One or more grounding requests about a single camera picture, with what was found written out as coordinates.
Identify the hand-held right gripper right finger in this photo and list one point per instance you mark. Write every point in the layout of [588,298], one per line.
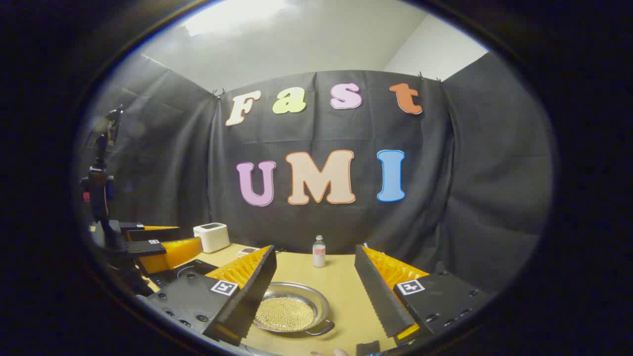
[378,296]

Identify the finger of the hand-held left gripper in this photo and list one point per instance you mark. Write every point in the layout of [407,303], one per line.
[153,235]
[148,248]

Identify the clear bottle with pink label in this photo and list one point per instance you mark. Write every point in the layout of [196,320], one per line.
[319,254]

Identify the white toaster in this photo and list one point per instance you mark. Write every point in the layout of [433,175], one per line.
[211,237]

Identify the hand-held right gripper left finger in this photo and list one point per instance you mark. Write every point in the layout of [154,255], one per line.
[254,301]

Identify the black induction cooktop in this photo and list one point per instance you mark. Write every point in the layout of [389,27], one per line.
[190,269]

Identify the black backdrop cloth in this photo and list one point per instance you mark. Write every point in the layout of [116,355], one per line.
[445,173]

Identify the pile of yellow soybeans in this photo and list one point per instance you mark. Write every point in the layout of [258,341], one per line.
[287,314]

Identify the white divided dish of beans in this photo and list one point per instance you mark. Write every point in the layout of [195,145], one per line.
[247,251]

